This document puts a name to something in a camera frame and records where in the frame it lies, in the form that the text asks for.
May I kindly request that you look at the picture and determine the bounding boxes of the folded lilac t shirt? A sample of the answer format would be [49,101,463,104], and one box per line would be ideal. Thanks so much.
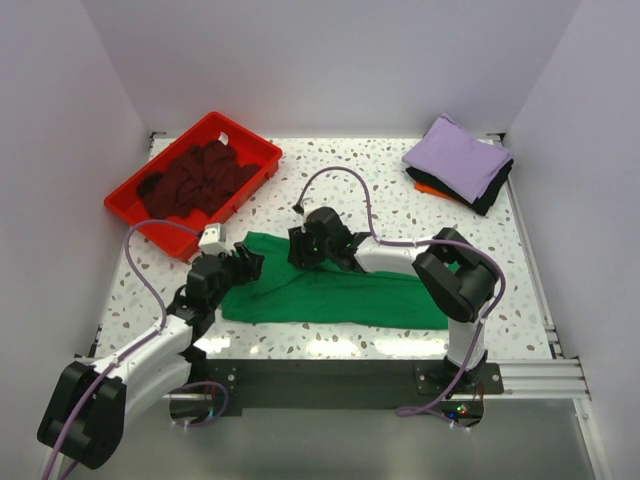
[402,114,512,202]

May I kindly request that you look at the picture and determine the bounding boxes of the dark red t shirt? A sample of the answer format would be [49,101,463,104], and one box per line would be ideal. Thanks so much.
[136,140,260,219]

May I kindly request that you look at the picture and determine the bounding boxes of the folded orange t shirt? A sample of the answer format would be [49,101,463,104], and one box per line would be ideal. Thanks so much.
[414,182,452,200]

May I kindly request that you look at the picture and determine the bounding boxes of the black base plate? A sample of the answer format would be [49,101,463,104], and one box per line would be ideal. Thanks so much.
[168,359,505,422]

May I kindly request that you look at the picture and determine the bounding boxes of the red plastic bin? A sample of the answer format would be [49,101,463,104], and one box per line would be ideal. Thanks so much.
[104,112,282,231]

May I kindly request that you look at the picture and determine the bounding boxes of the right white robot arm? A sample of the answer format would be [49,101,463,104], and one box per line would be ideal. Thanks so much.
[288,207,506,393]

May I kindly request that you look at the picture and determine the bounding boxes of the folded black t shirt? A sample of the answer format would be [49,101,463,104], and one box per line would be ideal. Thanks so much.
[405,159,514,216]

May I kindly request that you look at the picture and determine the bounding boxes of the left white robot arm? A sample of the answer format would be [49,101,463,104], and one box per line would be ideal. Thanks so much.
[37,243,264,469]

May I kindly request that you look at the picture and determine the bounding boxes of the green t shirt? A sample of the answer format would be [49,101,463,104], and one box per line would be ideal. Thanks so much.
[220,232,448,330]

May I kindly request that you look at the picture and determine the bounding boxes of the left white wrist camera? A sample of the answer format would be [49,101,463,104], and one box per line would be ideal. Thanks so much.
[198,223,229,255]

